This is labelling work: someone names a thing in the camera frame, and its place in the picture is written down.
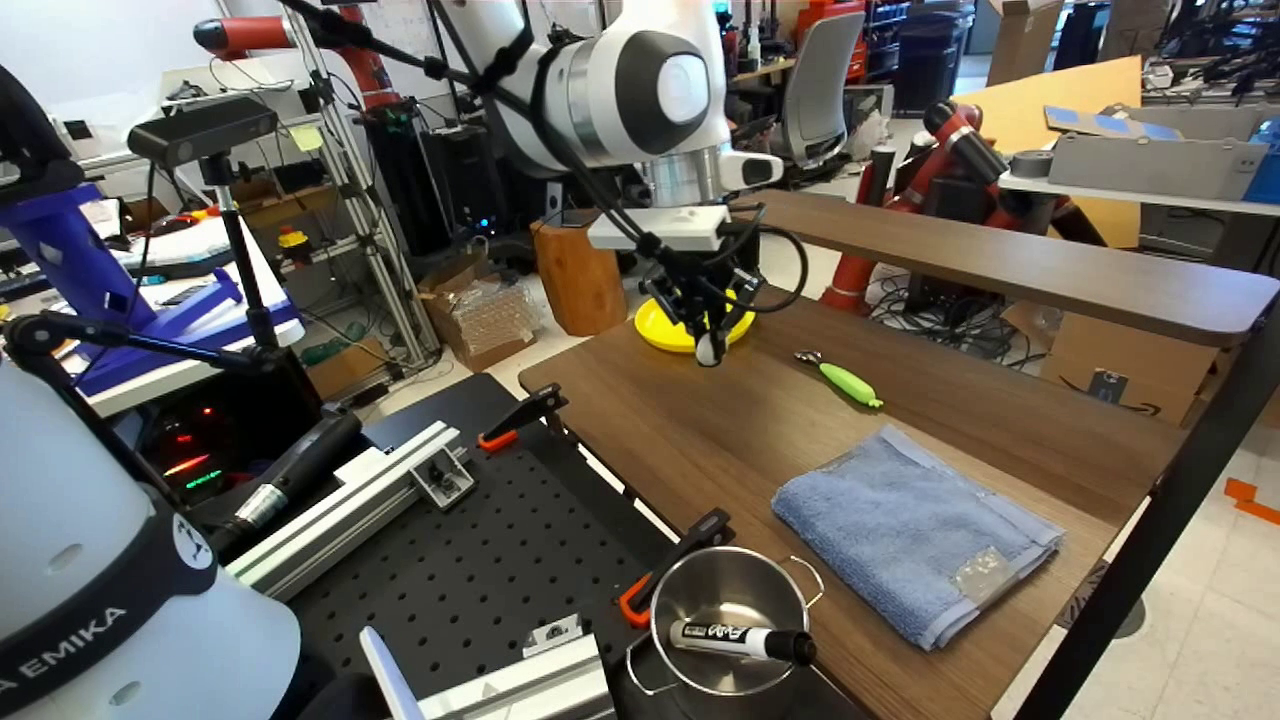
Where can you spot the red and black robot limb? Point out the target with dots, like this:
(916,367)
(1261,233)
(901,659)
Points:
(242,34)

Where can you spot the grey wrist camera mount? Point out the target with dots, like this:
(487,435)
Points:
(652,229)

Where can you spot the cardboard box on floor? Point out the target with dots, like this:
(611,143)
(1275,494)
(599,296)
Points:
(479,318)

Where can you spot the metal shelving rack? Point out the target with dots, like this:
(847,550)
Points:
(363,226)

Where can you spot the red robot on pedestal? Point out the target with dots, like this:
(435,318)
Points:
(925,166)

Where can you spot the black metal desk frame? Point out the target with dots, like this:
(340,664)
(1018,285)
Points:
(1154,535)

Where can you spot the cardboard box under shelf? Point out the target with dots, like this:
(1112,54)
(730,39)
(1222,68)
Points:
(1145,371)

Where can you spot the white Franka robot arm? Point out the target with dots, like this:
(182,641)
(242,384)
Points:
(625,94)

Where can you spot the short aluminium profile bracket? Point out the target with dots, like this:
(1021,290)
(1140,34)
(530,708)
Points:
(535,681)

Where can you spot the black perforated breadboard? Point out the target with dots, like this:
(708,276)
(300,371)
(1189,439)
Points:
(494,572)

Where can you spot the black camera on tripod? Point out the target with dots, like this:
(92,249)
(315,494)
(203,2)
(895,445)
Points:
(203,131)

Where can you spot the marker inside pot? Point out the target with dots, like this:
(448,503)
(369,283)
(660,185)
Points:
(747,641)

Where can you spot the yellow round object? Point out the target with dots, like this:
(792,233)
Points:
(580,276)

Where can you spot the grey office chair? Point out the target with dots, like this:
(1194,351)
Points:
(821,82)

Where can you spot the blue and white machine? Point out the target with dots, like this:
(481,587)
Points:
(81,264)

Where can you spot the grey box on white table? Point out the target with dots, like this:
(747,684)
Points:
(1154,162)

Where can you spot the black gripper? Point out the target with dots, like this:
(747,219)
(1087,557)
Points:
(688,276)

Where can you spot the white lab table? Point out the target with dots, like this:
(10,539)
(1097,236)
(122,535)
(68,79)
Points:
(1134,199)

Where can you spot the blue container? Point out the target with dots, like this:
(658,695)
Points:
(1271,162)

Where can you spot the black cylindrical tool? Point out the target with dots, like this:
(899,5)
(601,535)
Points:
(287,479)

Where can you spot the blue folded towel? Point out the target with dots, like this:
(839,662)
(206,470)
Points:
(913,535)

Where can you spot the large tan cardboard sheet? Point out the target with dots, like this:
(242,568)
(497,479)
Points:
(1055,100)

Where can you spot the long aluminium extrusion rail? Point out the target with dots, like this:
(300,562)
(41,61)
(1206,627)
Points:
(363,512)

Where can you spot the raised wooden desk shelf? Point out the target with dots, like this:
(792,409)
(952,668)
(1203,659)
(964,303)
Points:
(1015,263)

